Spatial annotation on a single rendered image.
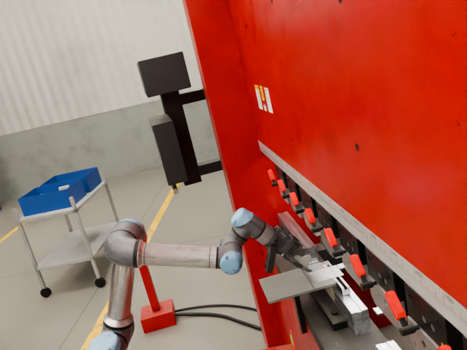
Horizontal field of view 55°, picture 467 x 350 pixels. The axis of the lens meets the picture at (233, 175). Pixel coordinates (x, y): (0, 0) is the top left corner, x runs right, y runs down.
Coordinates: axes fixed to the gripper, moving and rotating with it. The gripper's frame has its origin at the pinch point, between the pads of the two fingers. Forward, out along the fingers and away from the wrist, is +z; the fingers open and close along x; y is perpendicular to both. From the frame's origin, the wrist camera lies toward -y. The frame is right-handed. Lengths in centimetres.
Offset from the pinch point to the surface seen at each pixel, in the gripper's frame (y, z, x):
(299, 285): -6.4, 1.0, -2.9
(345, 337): -7.9, 16.0, -22.2
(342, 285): 4.3, 11.2, -9.1
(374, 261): 22, -17, -54
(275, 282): -12.5, -4.1, 3.9
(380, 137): 44, -43, -67
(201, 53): 46, -75, 86
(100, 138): -162, -106, 740
